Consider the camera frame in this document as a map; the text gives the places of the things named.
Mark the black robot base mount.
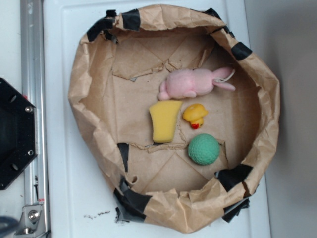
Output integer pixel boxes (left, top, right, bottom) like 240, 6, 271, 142
0, 78, 37, 190

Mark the yellow rubber duck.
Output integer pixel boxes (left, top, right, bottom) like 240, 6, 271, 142
182, 104, 208, 129

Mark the aluminium extrusion rail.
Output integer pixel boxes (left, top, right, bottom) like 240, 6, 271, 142
20, 0, 51, 238

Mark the pink plush bunny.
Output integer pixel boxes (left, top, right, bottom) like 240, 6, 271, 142
158, 67, 235, 101

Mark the brown paper bag bin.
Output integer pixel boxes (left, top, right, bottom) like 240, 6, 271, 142
68, 4, 280, 234

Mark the green dimpled foam ball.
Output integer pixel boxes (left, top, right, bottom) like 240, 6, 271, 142
188, 133, 220, 165

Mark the metal corner bracket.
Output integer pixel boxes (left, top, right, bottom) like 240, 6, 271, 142
14, 205, 47, 238

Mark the yellow sponge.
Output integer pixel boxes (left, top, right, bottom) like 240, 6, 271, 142
149, 100, 183, 143

